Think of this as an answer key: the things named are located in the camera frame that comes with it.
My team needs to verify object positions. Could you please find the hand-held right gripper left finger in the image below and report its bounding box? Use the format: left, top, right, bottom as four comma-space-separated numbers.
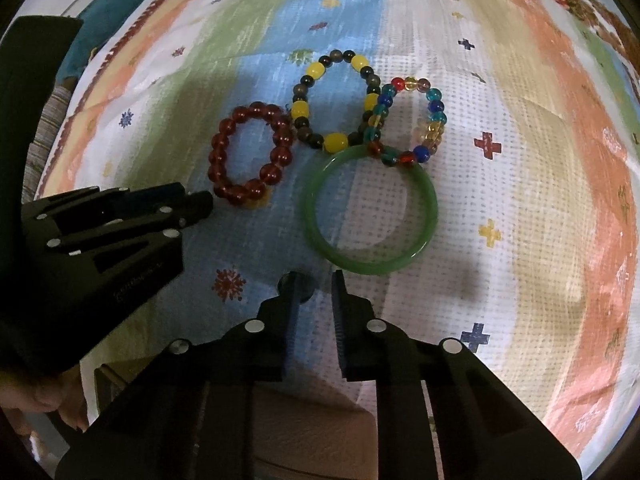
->
54, 269, 316, 480

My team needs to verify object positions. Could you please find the dark red bead bracelet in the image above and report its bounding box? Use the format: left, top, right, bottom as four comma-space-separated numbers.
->
207, 101, 297, 207

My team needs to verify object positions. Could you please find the multicoloured glass bead bracelet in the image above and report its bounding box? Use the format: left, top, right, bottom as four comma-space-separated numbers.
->
361, 76, 447, 167

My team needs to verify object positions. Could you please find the yellow and dark bead bracelet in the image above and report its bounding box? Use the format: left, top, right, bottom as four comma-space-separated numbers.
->
290, 49, 383, 154

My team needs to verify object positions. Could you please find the striped printed blanket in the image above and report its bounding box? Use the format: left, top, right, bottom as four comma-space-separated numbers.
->
31, 0, 640, 480

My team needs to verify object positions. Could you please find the dark chair back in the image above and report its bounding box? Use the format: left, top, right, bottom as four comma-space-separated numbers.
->
0, 15, 85, 211

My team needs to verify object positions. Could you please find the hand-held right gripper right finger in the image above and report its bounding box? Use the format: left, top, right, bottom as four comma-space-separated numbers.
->
330, 269, 587, 480

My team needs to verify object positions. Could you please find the grey striped fabric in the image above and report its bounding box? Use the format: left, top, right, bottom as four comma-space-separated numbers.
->
27, 82, 71, 203

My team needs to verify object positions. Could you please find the person's left hand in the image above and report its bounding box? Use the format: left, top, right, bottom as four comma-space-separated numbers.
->
0, 363, 93, 433

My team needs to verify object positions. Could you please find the green jade bangle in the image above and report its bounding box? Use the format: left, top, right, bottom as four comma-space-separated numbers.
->
305, 146, 440, 276

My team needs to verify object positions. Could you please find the teal cloth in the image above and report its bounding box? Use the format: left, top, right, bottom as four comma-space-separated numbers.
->
55, 0, 193, 83

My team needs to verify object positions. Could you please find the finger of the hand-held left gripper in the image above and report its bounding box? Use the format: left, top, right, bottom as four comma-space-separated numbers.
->
20, 183, 215, 223
45, 206, 215, 262

